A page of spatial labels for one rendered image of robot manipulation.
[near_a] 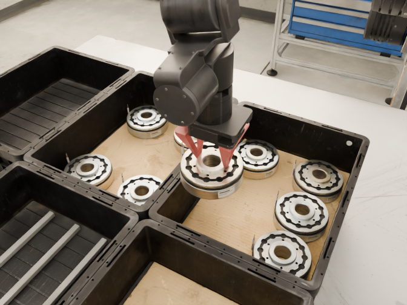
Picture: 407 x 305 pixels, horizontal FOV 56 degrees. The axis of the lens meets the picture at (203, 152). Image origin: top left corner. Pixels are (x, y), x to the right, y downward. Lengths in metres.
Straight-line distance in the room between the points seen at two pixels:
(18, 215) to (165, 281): 0.34
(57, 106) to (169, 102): 0.74
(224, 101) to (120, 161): 0.45
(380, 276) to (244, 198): 0.34
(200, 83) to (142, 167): 0.49
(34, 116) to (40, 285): 0.52
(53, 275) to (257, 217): 0.39
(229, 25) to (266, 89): 0.96
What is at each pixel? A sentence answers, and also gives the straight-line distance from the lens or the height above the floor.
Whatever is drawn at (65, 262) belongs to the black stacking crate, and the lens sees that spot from 0.77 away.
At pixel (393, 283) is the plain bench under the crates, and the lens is 0.94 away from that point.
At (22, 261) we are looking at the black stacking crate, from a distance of 0.80.
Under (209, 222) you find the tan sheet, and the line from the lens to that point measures 0.78.
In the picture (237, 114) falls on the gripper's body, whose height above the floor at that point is 1.12.
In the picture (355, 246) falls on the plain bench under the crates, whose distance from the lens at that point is 0.97.
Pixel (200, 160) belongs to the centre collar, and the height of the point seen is 1.02.
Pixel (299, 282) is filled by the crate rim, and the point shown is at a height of 0.93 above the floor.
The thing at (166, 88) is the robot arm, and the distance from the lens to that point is 0.43.
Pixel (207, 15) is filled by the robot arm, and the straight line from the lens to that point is 0.45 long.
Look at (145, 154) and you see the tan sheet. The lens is 0.93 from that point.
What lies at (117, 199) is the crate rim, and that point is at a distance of 0.71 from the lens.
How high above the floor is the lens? 1.44
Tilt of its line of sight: 42 degrees down
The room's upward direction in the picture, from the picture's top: straight up
